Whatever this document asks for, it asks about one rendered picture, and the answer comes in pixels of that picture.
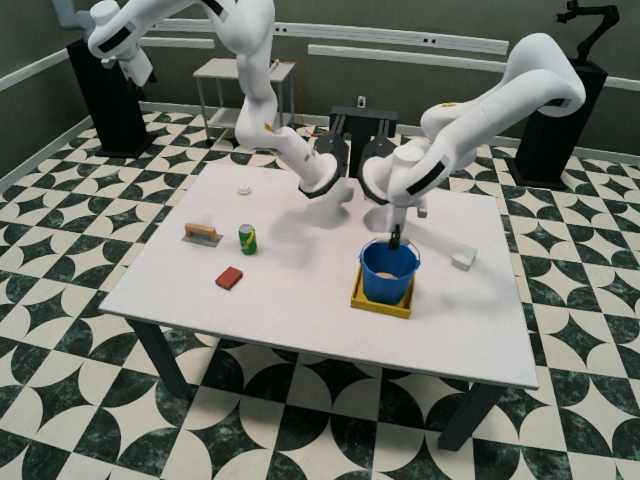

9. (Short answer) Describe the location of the green drink can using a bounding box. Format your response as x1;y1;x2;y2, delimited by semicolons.
238;223;257;255

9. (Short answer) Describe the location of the reddish-brown rectangular block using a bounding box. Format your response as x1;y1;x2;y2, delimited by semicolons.
215;266;243;291

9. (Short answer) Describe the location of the yellow shallow tray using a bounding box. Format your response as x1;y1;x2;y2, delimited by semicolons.
350;263;416;320

